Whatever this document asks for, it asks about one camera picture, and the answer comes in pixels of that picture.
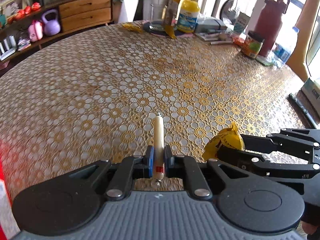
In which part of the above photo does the green coaster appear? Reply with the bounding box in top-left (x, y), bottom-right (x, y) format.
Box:
top-left (255, 54), bottom-right (276, 67)

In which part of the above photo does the stack of small books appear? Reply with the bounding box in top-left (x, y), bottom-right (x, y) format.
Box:
top-left (17, 31), bottom-right (32, 51)

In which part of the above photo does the gold lace tablecloth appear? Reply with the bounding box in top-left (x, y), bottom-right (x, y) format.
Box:
top-left (0, 20), bottom-right (320, 205)

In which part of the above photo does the black remote control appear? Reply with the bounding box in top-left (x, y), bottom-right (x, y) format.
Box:
top-left (288, 93), bottom-right (320, 128)

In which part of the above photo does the dark round tray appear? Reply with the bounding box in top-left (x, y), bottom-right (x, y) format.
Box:
top-left (142, 20), bottom-right (193, 38)

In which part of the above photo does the clear plastic water bottle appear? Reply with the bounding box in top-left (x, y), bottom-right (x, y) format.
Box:
top-left (271, 26), bottom-right (300, 68)

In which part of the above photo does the framed photo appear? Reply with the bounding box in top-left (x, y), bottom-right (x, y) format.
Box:
top-left (1, 0), bottom-right (24, 18)

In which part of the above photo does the yellow lidded canister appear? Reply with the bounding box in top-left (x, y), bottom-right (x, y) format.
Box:
top-left (176, 0), bottom-right (201, 34)

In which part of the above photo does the red cardboard box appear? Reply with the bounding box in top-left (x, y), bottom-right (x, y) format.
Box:
top-left (0, 140), bottom-right (20, 240)

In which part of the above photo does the red thermos bottle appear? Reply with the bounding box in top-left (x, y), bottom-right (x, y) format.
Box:
top-left (255, 0), bottom-right (291, 57)

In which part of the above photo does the white sausage stick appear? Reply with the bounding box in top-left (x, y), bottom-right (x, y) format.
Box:
top-left (153, 112), bottom-right (166, 184)

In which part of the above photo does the small orange packet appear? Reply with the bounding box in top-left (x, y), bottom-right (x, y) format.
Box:
top-left (231, 34), bottom-right (248, 47)

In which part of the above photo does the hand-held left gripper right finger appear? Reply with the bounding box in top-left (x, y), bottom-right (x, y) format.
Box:
top-left (163, 145), bottom-right (241, 198)

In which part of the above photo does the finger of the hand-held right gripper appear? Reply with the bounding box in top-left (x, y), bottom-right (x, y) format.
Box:
top-left (216, 146), bottom-right (320, 178)
top-left (240, 128), bottom-right (320, 161)

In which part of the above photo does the purple kettlebell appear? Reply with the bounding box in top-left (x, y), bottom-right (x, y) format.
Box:
top-left (41, 9), bottom-right (61, 37)

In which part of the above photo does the small yellow wrapper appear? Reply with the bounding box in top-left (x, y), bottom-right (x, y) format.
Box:
top-left (122, 22), bottom-right (143, 33)

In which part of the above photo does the white router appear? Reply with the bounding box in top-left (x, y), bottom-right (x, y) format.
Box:
top-left (0, 35), bottom-right (17, 61)

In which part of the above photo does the clear glass cup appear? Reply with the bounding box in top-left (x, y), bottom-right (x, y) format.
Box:
top-left (150, 4), bottom-right (168, 28)

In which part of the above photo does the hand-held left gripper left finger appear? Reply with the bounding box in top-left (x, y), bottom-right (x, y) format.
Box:
top-left (67, 145), bottom-right (155, 198)

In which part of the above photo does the small white card box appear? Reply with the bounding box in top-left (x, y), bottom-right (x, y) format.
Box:
top-left (234, 11), bottom-right (252, 34)

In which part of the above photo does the grey flat box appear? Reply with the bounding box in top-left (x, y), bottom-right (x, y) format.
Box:
top-left (194, 16), bottom-right (228, 34)

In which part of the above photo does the pink small bag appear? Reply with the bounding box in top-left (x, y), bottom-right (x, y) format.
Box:
top-left (28, 20), bottom-right (44, 43)

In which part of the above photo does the yellow snack packet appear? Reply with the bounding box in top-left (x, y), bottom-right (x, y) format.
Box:
top-left (202, 122), bottom-right (245, 161)

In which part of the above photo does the white planter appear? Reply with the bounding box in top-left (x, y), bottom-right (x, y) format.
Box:
top-left (117, 0), bottom-right (140, 23)

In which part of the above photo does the wooden television cabinet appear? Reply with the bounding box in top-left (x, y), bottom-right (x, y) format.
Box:
top-left (0, 0), bottom-right (114, 63)

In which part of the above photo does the pile of pens and papers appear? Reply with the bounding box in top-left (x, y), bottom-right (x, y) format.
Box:
top-left (199, 29), bottom-right (237, 46)

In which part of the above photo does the white washing machine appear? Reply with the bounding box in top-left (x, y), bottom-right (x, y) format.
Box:
top-left (211, 0), bottom-right (256, 21)

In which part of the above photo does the glass jar with dark lid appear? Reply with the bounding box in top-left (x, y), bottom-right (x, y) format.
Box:
top-left (242, 30), bottom-right (265, 60)

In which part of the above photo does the tall yellow packet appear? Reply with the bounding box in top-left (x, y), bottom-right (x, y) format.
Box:
top-left (164, 0), bottom-right (184, 39)

